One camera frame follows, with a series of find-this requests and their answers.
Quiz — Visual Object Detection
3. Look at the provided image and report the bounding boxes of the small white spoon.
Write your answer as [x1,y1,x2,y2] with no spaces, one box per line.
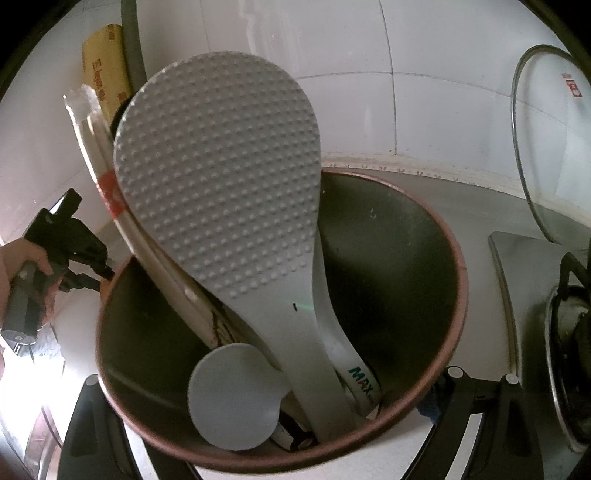
[187,342,291,450]

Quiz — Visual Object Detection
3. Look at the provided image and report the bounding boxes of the glass pot lid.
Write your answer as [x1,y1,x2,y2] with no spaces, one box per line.
[510,44,591,245]

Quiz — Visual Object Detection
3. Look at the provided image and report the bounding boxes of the paper-wrapped chopsticks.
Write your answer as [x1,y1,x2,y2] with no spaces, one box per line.
[62,83,241,352]

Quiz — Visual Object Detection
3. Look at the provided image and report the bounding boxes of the steel gas stove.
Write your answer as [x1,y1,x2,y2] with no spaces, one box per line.
[488,231,591,455]

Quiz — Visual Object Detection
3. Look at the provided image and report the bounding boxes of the white dimpled rice paddle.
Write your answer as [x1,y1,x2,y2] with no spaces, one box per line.
[113,50,370,444]

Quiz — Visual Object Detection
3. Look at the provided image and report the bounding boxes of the white printed rice paddle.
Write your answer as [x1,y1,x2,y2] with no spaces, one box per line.
[311,240,384,411]

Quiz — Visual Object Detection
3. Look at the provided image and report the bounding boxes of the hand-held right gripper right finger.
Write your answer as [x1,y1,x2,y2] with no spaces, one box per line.
[416,367,548,480]

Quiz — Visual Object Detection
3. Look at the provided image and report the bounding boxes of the red metal utensil canister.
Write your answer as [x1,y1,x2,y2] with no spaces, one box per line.
[95,168,469,472]

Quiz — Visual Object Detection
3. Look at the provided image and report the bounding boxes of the yellow cling film roll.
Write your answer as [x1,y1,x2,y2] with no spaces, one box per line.
[82,25,127,116]

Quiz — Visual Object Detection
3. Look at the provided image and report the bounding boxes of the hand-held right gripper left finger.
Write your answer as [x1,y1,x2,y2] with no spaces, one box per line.
[58,373,153,480]

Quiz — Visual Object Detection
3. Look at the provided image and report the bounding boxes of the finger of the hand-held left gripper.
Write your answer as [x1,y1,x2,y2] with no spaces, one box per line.
[25,187,109,274]
[60,270,115,292]

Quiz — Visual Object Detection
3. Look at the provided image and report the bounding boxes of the grey wall pipe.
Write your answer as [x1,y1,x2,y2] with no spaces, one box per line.
[121,0,148,100]

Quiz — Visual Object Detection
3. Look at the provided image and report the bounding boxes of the person's left hand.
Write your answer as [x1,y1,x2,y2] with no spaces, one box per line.
[0,239,54,296]

